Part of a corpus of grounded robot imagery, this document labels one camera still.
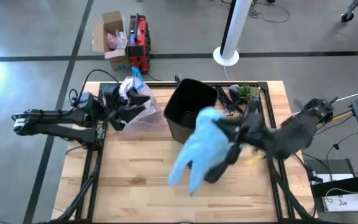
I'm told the red and black toolbox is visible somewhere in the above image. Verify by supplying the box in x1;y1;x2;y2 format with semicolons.
125;13;152;75

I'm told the pink plastic packing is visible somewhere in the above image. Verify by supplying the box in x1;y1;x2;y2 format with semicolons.
105;29;127;51

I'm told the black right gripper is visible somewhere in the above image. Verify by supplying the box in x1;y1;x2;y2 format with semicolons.
215;99;275;169

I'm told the grey caster leg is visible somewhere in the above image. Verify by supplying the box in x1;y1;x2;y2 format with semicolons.
340;0;358;23

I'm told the black plastic trash bin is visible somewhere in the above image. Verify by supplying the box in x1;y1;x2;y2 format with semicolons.
163;78;220;145

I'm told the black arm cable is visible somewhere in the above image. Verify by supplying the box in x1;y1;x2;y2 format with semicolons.
68;68;121;106

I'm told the open cardboard box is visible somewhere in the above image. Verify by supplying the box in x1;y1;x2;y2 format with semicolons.
92;11;129;72

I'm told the translucent purple trash bag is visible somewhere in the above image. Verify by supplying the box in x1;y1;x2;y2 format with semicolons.
118;66;165;135

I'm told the yellow cable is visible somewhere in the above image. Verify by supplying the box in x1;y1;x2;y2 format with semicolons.
333;110;354;123

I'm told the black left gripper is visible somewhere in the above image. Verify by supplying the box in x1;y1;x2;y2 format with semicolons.
104;86;151;131

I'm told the blue plastic trash bag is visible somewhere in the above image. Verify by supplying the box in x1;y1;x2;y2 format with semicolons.
167;106;233;197

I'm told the dark floor cable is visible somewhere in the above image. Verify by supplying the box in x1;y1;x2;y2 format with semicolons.
219;0;291;24

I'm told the white floor board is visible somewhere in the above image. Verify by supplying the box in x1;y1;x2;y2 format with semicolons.
310;172;358;213

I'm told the black bin lid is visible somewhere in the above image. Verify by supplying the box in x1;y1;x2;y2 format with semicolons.
186;144;241;184

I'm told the white tower fan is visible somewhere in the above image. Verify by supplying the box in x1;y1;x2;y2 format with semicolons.
212;0;253;67

